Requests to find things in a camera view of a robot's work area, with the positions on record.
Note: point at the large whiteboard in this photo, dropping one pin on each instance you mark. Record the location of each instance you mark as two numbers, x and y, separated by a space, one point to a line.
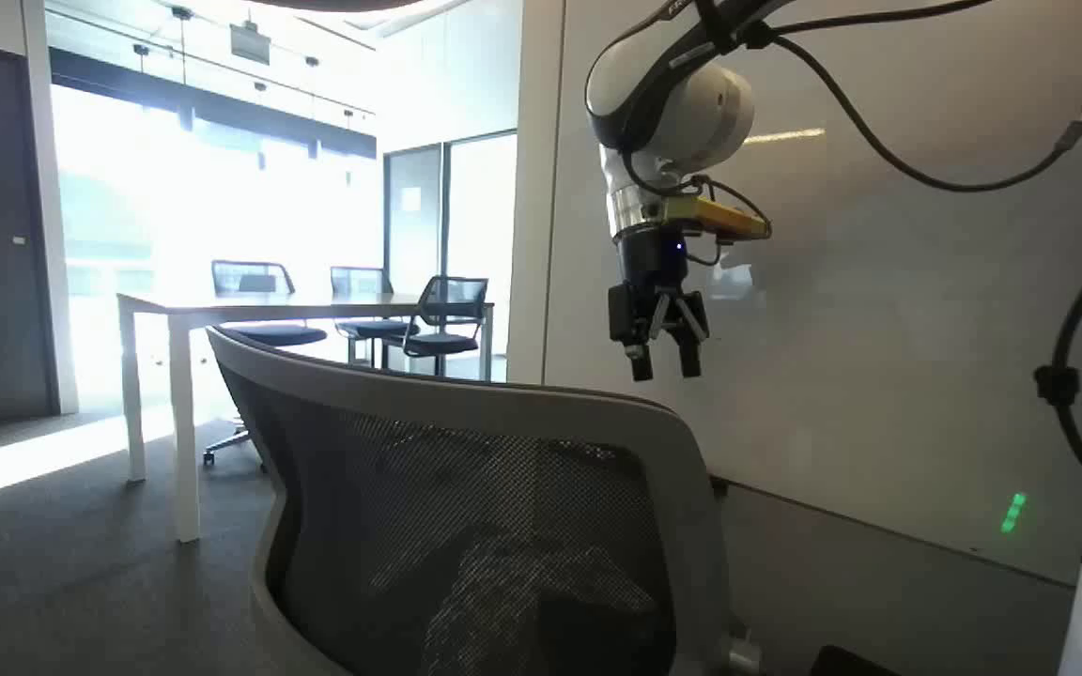
875 349

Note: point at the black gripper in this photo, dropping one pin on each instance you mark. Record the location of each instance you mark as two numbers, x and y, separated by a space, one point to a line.
651 303

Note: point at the grey mesh office chair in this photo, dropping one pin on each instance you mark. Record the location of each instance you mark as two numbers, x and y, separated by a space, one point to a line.
382 481

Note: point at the purple checkered cloth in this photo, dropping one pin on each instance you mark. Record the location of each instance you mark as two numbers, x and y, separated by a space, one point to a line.
532 606

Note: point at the middle blue office chair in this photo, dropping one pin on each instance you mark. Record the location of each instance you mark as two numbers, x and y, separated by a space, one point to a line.
367 324

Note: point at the yellow wrist camera box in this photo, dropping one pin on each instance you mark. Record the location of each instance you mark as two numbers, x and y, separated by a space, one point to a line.
735 223

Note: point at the white meeting table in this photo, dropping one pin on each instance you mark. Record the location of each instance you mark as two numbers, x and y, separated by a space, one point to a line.
180 320

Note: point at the right black office chair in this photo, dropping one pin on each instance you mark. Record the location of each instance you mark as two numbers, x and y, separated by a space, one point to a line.
447 320

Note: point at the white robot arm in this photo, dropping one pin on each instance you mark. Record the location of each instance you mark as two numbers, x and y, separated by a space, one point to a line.
661 110

